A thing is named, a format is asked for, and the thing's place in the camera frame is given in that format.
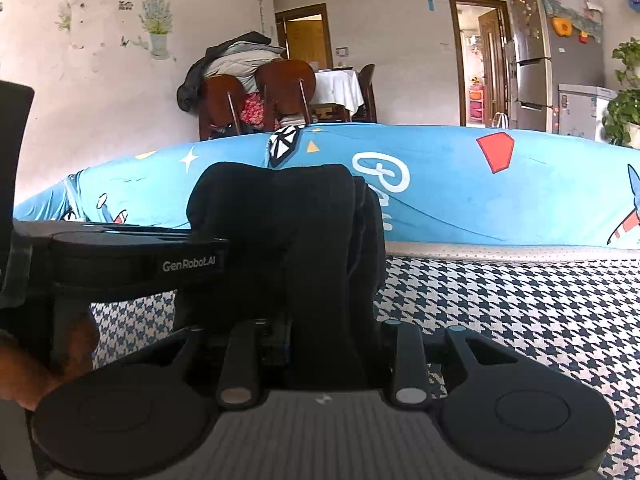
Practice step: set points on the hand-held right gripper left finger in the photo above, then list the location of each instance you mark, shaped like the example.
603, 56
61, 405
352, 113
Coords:
275, 345

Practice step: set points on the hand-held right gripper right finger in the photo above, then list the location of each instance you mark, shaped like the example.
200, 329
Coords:
405, 347

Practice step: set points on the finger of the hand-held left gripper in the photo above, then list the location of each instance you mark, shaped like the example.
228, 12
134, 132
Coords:
140, 232

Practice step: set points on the black t-shirt with red print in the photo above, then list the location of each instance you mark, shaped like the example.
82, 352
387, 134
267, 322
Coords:
280, 240

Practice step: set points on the person's left hand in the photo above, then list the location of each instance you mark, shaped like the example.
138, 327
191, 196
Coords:
25, 375

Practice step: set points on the houndstooth mat with grey trim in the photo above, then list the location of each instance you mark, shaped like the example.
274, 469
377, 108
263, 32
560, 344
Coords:
525, 300

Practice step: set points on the brown wooden chair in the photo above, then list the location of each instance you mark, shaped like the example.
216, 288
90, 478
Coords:
222, 105
285, 87

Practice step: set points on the red floral cushion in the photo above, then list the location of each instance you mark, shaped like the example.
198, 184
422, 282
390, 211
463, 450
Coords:
252, 110

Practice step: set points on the blue printed blanket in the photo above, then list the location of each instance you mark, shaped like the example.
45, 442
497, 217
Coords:
475, 195

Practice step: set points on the pile of coats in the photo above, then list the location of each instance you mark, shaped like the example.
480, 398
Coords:
240, 57

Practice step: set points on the table with white cloth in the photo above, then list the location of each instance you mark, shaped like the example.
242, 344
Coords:
337, 90

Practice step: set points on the pink kitchen shelf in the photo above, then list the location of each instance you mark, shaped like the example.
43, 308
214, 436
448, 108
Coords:
476, 102

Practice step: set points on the yellow wooden door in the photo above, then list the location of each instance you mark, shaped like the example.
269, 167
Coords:
305, 35

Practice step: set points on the dark dining chair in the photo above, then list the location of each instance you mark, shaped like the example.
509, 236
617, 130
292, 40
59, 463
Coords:
368, 92

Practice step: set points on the white chest freezer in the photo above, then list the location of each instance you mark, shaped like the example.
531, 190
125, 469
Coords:
582, 110

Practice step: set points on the brown framed kitchen doorway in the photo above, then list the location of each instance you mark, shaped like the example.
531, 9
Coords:
482, 60

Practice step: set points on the silver refrigerator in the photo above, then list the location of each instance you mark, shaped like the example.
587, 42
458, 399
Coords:
540, 70

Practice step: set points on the green potted plant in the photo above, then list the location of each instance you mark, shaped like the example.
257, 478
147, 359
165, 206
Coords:
625, 105

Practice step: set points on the yellow fridge magnet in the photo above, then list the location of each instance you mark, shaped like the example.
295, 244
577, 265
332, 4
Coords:
562, 26

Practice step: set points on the printed fridge cover cloth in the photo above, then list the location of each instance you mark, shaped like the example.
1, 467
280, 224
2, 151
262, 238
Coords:
580, 12

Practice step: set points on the lavender pot wall sticker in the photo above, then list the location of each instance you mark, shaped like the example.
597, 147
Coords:
157, 27

